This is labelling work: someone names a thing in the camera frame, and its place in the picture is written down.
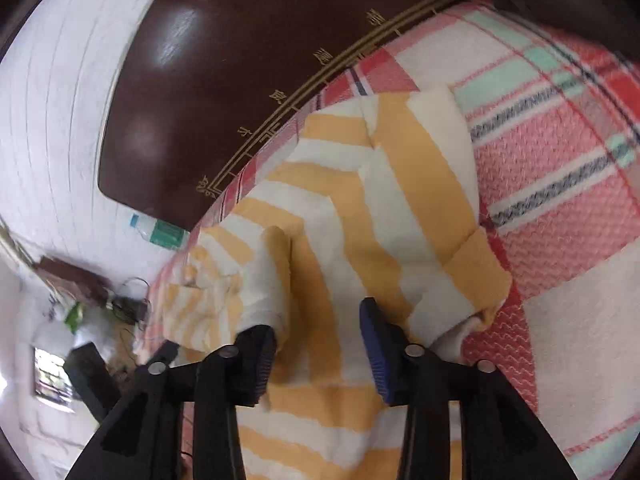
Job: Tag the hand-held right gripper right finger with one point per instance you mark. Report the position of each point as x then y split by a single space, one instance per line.
377 355

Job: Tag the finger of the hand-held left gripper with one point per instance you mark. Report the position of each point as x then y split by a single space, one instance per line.
167 350

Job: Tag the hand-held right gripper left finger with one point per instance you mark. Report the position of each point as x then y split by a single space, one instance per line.
260 360

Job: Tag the orange white striped cloth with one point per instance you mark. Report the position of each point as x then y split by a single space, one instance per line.
350 220

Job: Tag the white plastic bag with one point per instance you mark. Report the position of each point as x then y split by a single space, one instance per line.
55 335

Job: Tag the green packet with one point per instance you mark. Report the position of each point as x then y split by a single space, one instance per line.
75 316

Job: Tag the brown wooden box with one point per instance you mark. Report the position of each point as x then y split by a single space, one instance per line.
72 275

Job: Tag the clear plastic water bottle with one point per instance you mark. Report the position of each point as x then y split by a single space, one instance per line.
165 232

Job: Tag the red plaid blanket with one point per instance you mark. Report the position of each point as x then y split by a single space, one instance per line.
550 160

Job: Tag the dark brown wooden headboard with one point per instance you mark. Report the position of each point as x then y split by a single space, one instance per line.
250 60

